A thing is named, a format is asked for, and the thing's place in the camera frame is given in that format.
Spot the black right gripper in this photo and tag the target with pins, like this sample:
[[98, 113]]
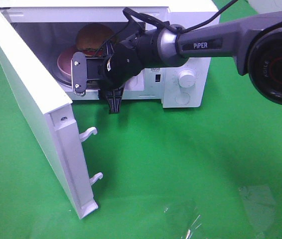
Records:
[[96, 74]]

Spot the pink round plate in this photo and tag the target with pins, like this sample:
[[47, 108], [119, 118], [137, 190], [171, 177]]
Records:
[[64, 62]]

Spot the burger with sesame-free bun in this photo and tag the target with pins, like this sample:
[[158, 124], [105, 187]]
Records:
[[90, 38]]

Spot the white microwave door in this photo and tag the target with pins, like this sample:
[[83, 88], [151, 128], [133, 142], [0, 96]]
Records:
[[48, 111]]

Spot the round door release button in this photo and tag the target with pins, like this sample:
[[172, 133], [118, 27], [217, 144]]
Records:
[[182, 99]]

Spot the white microwave knob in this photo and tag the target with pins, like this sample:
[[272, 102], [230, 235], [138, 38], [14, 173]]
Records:
[[186, 79]]

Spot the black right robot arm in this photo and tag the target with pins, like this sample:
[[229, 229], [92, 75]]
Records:
[[255, 44]]

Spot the white microwave oven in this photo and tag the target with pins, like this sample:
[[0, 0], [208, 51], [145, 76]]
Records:
[[56, 51]]

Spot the green table mat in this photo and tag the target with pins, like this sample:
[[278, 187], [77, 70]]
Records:
[[150, 157]]

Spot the clear plastic film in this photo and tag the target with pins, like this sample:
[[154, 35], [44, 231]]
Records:
[[249, 214]]

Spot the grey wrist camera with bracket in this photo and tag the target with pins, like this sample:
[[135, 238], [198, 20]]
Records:
[[79, 73]]

